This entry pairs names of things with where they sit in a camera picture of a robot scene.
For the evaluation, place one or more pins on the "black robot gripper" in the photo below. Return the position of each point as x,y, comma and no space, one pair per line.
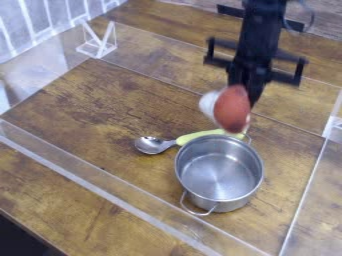
253,59

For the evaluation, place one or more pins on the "brown cap toy mushroom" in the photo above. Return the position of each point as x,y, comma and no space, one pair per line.
226,107

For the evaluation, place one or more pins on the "silver steel pot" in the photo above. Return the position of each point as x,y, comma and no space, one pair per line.
221,171

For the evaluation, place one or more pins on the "black bar on table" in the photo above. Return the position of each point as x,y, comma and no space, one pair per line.
289,24

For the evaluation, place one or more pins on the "clear acrylic front barrier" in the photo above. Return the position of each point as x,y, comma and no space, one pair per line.
192,230

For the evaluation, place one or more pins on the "spoon with green handle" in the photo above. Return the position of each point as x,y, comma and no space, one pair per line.
152,145

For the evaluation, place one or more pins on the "clear acrylic triangle bracket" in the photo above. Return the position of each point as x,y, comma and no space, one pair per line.
98,47

